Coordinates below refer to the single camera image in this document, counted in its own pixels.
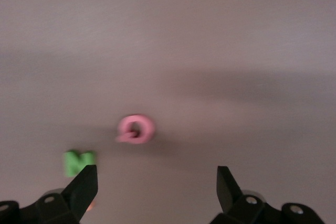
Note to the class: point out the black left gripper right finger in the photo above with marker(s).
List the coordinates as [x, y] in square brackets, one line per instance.
[231, 197]

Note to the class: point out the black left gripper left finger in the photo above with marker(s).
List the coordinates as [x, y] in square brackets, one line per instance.
[78, 195]

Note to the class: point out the green letter N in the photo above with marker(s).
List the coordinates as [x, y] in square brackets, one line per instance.
[72, 163]

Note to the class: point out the orange letter E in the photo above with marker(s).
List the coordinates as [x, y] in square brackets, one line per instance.
[90, 206]

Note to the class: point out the pink letter Q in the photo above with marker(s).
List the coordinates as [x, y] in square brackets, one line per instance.
[150, 129]

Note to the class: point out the brown table cover sheet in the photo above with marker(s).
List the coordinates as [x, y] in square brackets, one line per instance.
[168, 37]

